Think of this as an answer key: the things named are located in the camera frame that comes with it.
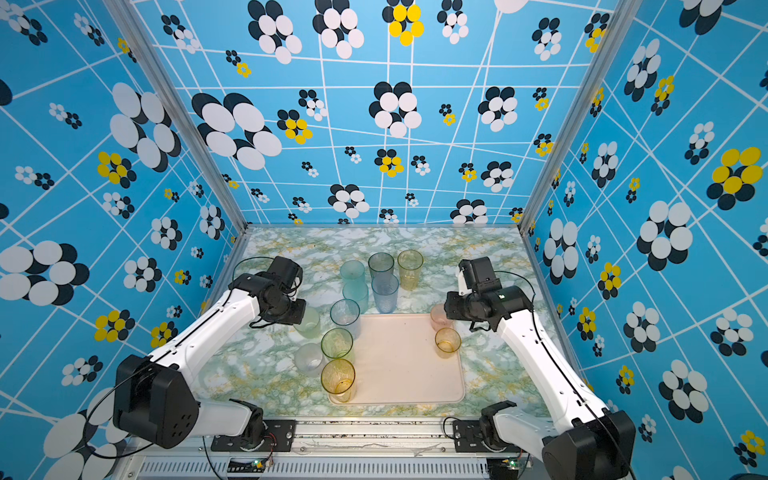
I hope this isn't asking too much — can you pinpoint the short pink dimpled cup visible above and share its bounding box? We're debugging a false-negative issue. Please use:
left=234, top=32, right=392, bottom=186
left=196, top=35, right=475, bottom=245
left=430, top=303, right=454, bottom=332

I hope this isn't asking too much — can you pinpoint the short yellow cup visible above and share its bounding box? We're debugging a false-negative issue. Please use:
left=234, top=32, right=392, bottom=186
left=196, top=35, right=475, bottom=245
left=434, top=327, right=462, bottom=359

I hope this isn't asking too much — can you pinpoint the blue clear tall glass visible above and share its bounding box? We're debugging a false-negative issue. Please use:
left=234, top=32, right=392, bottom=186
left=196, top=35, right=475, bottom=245
left=330, top=298, right=361, bottom=339

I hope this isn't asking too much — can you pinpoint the short clear dimpled cup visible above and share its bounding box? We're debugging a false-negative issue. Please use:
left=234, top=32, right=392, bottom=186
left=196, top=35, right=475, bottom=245
left=294, top=343, right=326, bottom=376

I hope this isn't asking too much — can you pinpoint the green tall glass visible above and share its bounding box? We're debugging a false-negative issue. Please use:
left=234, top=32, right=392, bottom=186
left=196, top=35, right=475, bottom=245
left=320, top=328, right=354, bottom=361

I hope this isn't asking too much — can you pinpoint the yellow tall glass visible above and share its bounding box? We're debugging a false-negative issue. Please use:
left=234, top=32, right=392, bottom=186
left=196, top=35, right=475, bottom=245
left=397, top=249, right=424, bottom=291
left=321, top=359, right=357, bottom=403

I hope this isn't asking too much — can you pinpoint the yellow tall glass front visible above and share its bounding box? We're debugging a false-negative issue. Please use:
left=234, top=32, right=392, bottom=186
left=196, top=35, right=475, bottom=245
left=321, top=359, right=357, bottom=403

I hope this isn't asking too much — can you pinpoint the short green cup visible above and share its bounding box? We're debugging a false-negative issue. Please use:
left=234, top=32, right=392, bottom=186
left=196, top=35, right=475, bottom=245
left=294, top=307, right=321, bottom=339

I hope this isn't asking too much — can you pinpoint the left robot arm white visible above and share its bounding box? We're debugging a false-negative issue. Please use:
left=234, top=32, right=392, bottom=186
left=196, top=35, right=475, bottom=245
left=112, top=256, right=306, bottom=449

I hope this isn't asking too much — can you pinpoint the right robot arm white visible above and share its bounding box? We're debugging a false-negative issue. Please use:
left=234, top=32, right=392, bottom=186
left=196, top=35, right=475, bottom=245
left=444, top=257, right=636, bottom=479

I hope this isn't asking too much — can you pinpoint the pink rectangular tray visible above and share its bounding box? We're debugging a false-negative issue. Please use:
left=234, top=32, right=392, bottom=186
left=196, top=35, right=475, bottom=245
left=331, top=313, right=465, bottom=406

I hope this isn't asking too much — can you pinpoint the teal dimpled tall cup front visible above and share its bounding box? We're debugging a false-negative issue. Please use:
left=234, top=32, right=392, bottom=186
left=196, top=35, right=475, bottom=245
left=342, top=281, right=369, bottom=314

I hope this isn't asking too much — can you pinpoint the teal dimpled tall cup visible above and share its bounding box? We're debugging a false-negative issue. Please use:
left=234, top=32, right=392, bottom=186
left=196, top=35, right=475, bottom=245
left=339, top=260, right=366, bottom=285
left=342, top=281, right=369, bottom=314

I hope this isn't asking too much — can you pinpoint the teal dimpled tall cup rear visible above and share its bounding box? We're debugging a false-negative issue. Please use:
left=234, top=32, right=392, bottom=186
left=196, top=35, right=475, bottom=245
left=339, top=260, right=366, bottom=285

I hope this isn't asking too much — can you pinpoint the blue tall dimpled cup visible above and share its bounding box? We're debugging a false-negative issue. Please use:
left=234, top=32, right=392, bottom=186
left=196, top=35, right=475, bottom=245
left=372, top=272, right=399, bottom=314

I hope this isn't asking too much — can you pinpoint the grey tall glass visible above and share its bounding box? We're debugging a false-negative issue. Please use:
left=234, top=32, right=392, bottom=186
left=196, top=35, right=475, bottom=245
left=368, top=252, right=395, bottom=278

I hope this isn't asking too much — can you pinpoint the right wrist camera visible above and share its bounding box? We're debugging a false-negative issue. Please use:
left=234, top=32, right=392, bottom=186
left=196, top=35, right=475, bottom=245
left=457, top=266, right=471, bottom=297

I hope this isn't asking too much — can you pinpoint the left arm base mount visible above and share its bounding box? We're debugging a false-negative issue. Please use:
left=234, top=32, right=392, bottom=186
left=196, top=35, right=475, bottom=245
left=210, top=419, right=297, bottom=453

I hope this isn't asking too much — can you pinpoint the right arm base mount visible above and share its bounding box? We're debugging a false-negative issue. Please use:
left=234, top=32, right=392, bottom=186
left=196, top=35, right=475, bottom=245
left=447, top=420, right=520, bottom=455

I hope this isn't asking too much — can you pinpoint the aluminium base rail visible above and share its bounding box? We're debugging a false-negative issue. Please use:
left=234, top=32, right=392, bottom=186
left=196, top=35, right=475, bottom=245
left=114, top=416, right=549, bottom=479

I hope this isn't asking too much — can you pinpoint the aluminium corner post right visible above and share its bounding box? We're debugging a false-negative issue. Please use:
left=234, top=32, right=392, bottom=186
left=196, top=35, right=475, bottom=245
left=518, top=0, right=642, bottom=234

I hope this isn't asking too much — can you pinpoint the aluminium corner post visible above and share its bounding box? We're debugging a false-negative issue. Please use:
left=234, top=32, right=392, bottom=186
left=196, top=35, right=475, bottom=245
left=518, top=0, right=642, bottom=234
left=104, top=0, right=248, bottom=235

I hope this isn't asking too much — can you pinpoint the aluminium corner post left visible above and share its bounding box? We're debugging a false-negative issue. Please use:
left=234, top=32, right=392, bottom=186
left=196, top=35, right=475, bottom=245
left=104, top=0, right=248, bottom=235

